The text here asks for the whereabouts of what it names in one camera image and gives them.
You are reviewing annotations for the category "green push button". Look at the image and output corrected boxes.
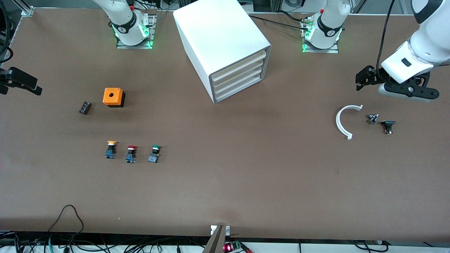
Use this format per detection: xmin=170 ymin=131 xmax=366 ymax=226
xmin=148 ymin=145 xmax=162 ymax=163

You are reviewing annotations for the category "orange button box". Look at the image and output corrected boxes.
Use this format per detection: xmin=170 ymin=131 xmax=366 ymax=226
xmin=103 ymin=87 xmax=126 ymax=108

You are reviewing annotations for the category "yellow push button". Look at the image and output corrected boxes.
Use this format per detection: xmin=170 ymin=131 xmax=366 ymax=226
xmin=105 ymin=141 xmax=118 ymax=159

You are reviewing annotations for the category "red push button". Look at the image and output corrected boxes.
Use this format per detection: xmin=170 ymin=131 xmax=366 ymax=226
xmin=125 ymin=145 xmax=138 ymax=164

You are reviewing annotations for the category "red LED circuit board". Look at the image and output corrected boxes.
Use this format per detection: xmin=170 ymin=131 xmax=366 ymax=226
xmin=223 ymin=241 xmax=243 ymax=253

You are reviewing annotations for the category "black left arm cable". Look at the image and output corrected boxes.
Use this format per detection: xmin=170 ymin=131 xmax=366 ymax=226
xmin=376 ymin=0 xmax=396 ymax=79

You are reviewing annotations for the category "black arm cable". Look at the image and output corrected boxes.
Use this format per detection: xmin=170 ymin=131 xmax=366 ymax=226
xmin=0 ymin=0 xmax=14 ymax=64
xmin=376 ymin=0 xmax=396 ymax=79

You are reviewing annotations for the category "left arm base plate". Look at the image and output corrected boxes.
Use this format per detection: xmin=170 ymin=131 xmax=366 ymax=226
xmin=302 ymin=16 xmax=339 ymax=54

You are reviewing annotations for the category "black switch part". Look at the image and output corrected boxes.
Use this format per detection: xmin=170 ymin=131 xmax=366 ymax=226
xmin=381 ymin=120 xmax=397 ymax=135

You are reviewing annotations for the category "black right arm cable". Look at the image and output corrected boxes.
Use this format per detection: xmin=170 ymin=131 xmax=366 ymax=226
xmin=0 ymin=0 xmax=14 ymax=64

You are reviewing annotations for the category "white curved bracket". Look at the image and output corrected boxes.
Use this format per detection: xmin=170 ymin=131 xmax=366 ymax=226
xmin=336 ymin=105 xmax=364 ymax=140

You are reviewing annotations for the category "aluminium frame profile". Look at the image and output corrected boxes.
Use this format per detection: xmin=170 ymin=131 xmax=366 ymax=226
xmin=11 ymin=0 xmax=34 ymax=17

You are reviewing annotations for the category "black cable on table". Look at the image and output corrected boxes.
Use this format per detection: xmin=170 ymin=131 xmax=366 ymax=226
xmin=248 ymin=15 xmax=311 ymax=28

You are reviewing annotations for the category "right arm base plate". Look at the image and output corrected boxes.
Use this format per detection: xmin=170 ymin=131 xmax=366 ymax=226
xmin=116 ymin=11 xmax=157 ymax=50

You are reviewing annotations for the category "black looped table cable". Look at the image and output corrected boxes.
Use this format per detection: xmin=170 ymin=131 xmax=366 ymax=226
xmin=47 ymin=205 xmax=85 ymax=234

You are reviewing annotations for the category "tangled black cable bundle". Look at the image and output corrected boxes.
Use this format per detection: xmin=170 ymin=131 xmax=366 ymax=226
xmin=0 ymin=230 xmax=211 ymax=253

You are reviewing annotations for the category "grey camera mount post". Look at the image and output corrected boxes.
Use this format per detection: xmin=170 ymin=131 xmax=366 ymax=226
xmin=202 ymin=225 xmax=231 ymax=253

